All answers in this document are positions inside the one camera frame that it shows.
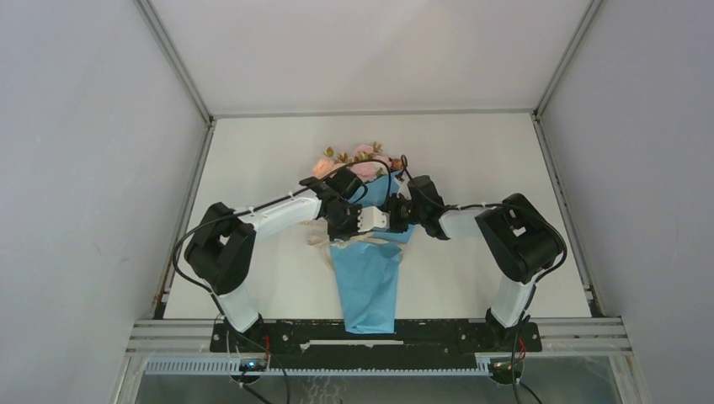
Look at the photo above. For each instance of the blue wrapping paper sheet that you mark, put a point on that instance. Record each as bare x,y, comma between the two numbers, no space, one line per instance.
366,274

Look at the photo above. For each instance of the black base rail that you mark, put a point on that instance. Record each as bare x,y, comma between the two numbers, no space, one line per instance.
414,343

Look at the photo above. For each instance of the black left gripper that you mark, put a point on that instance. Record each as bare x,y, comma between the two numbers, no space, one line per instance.
334,234

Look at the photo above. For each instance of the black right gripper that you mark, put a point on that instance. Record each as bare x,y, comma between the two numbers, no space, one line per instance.
395,225

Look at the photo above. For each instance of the white cable duct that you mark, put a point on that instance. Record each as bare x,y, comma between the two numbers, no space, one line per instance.
225,366

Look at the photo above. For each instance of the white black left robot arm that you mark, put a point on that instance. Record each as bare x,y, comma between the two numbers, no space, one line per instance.
220,249

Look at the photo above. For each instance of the pink fake rose stem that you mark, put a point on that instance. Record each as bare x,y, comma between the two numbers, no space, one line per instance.
330,160
370,162

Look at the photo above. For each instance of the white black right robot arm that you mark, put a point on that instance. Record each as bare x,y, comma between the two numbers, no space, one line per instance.
524,245

